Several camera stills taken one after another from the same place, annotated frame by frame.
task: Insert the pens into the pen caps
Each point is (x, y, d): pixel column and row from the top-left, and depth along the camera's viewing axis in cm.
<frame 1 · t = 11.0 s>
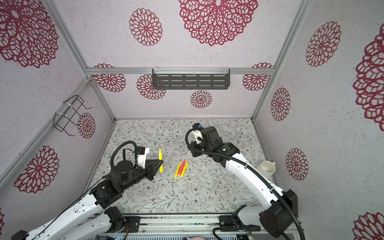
left hand: (160, 163, 72), fingers closed
right hand: (189, 144, 75), fingers closed
yellow highlighter left of pile: (177, 169, 94), on the table
pink highlighter pen: (182, 166, 96), on the table
yellow highlighter right of pile: (185, 168, 95), on the table
white mug: (271, 166, 87), point 9 cm above the table

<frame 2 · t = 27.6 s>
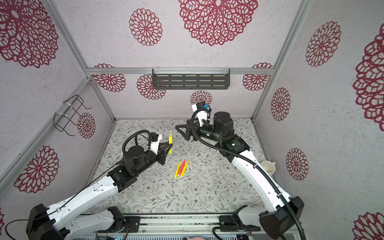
left hand: (169, 145, 72), fingers closed
right hand: (181, 121, 63), fingers open
the named things where they were.

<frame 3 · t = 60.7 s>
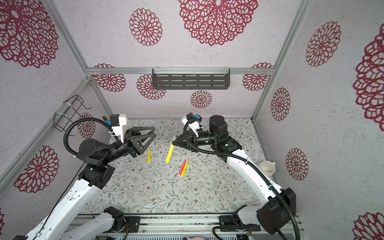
left hand: (154, 134, 54), fingers open
right hand: (173, 141, 61), fingers closed
yellow highlighter left of pile: (169, 153, 63), point 34 cm above the table
the other named things where they were.

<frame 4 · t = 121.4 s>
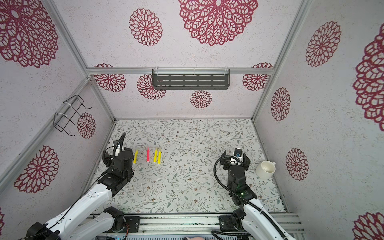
left hand: (116, 153, 78), fingers open
right hand: (235, 151, 77), fingers open
yellow highlighter left of pile: (155, 156, 101), on the table
pink highlighter pen: (148, 155, 102), on the table
yellow highlighter right of pile: (159, 157, 100), on the table
the other named things where they were.

